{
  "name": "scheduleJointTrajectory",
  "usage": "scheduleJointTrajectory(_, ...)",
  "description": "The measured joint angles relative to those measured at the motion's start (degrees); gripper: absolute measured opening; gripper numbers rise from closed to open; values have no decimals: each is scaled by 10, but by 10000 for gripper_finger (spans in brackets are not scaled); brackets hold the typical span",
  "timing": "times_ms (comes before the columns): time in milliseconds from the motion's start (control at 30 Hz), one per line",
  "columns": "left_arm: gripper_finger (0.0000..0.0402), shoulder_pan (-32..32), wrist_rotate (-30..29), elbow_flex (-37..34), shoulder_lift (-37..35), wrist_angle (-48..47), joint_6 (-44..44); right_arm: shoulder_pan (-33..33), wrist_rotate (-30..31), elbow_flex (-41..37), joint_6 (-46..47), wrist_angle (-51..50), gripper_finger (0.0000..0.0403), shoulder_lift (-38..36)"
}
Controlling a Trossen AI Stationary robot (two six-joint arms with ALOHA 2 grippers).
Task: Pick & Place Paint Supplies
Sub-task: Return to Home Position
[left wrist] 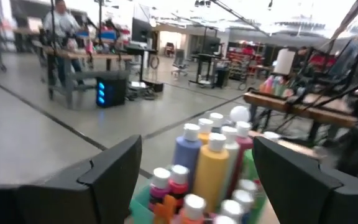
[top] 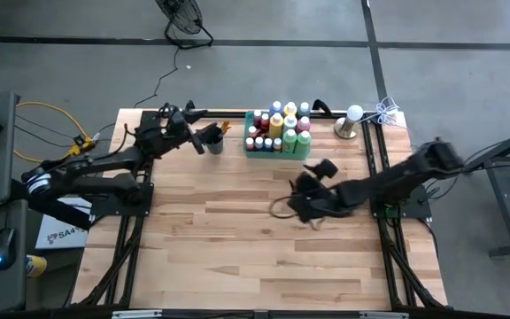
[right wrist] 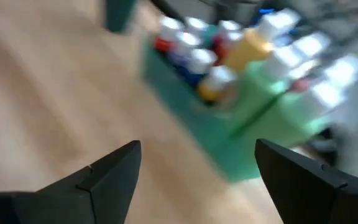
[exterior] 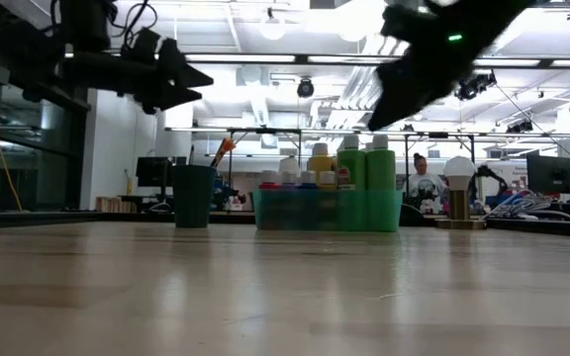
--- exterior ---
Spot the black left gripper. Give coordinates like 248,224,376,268
62,38,215,116

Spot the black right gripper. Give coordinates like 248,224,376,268
366,0,538,133

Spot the orange fan-tip paintbrush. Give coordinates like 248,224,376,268
209,137,238,168

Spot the large yellow paint bottle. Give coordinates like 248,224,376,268
307,141,337,192

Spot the small yellow paint bottle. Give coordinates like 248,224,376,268
318,170,338,192

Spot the small black monitor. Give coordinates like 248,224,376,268
135,155,188,202

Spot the dark green plastic cup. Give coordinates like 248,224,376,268
172,164,218,229

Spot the white globe brass lamp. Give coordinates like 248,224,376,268
435,155,487,231

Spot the person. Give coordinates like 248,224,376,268
406,151,450,215

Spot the wooden block stack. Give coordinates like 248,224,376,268
95,196,139,215

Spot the translucent teal plastic bin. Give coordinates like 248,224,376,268
251,188,404,232

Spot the black computer monitor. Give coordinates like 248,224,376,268
525,153,570,196

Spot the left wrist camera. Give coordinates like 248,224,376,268
120,27,163,64

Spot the black overhead camera rig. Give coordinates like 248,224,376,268
454,70,498,103

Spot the black left camera cable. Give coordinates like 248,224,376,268
109,0,160,50

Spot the black dome ceiling camera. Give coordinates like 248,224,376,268
296,77,316,100

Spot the black overhead frame bar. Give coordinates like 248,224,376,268
61,48,570,69

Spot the white cable bundle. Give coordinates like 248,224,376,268
480,188,570,223

